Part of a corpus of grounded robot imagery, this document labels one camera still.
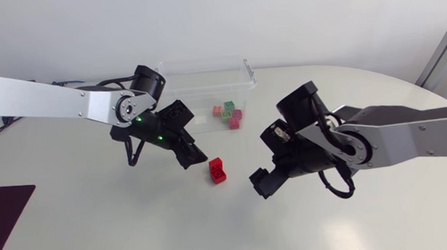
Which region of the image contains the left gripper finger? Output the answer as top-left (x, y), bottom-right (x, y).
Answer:
top-left (174, 140), bottom-right (209, 171)

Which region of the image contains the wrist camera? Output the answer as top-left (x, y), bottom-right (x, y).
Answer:
top-left (258, 118), bottom-right (298, 159)
top-left (157, 98), bottom-right (195, 131)

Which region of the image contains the clear plastic container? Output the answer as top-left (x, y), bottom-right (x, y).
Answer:
top-left (154, 53), bottom-right (261, 138)

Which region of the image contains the red toy brick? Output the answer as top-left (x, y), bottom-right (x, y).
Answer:
top-left (209, 167), bottom-right (227, 186)
top-left (208, 156), bottom-right (224, 171)

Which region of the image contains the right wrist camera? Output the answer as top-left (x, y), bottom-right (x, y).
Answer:
top-left (258, 118), bottom-right (298, 159)

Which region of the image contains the blue cable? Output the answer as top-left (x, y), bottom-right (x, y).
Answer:
top-left (50, 78), bottom-right (87, 88)

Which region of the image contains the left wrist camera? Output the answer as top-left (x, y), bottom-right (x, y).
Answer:
top-left (157, 98), bottom-right (195, 131)

